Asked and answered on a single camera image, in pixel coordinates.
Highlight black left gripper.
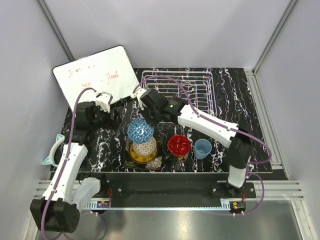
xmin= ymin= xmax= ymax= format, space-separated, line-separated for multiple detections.
xmin=90 ymin=101 xmax=122 ymax=132

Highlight blue patterned bowl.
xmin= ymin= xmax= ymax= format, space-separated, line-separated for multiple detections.
xmin=127 ymin=117 xmax=154 ymax=144

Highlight beige red patterned bowl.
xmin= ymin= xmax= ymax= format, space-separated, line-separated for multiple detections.
xmin=132 ymin=137 xmax=157 ymax=156

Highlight yellow round plate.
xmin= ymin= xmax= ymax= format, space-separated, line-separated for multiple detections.
xmin=127 ymin=142 xmax=159 ymax=165

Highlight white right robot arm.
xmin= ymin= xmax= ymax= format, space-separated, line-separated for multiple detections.
xmin=135 ymin=88 xmax=254 ymax=199

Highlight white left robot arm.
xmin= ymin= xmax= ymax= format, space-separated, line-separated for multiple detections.
xmin=29 ymin=101 xmax=121 ymax=233

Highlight black marble mat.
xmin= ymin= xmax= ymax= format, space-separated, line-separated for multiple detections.
xmin=79 ymin=67 xmax=269 ymax=173

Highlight white whiteboard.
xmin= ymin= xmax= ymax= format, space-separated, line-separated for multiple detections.
xmin=52 ymin=45 xmax=139 ymax=110

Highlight black floral square plate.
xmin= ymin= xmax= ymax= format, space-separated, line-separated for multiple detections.
xmin=122 ymin=135 xmax=164 ymax=171

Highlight light blue plastic cup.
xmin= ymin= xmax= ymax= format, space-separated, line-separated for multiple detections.
xmin=194 ymin=138 xmax=212 ymax=160

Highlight teal cat ear headphones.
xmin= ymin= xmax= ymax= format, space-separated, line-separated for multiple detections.
xmin=42 ymin=134 xmax=65 ymax=167

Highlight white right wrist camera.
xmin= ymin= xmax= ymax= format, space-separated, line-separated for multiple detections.
xmin=130 ymin=88 xmax=147 ymax=99

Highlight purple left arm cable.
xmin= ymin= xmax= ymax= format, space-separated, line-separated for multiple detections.
xmin=39 ymin=87 xmax=106 ymax=240

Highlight white wire dish rack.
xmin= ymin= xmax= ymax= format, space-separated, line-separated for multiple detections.
xmin=141 ymin=69 xmax=217 ymax=117

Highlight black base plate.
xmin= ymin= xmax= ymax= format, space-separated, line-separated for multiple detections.
xmin=77 ymin=172 xmax=256 ymax=208

